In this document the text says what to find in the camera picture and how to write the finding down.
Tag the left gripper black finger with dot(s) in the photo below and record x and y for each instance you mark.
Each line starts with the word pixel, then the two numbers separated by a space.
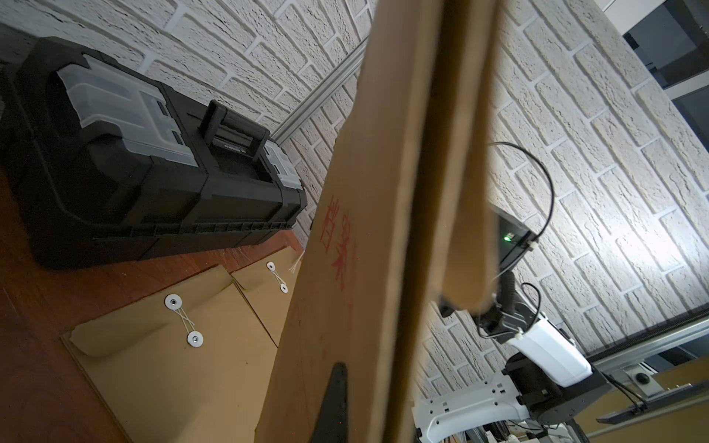
pixel 332 422

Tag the brown kraft file bag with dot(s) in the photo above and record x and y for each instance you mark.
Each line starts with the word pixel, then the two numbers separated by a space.
pixel 191 363
pixel 403 218
pixel 268 286

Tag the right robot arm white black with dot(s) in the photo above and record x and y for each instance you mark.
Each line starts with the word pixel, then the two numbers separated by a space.
pixel 548 380

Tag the black grey plastic toolbox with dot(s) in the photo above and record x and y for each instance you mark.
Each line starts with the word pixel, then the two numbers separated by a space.
pixel 110 166

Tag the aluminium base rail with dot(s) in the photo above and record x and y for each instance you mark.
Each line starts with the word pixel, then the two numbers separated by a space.
pixel 667 345

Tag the right aluminium corner post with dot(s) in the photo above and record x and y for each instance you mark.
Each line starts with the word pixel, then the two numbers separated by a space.
pixel 335 80

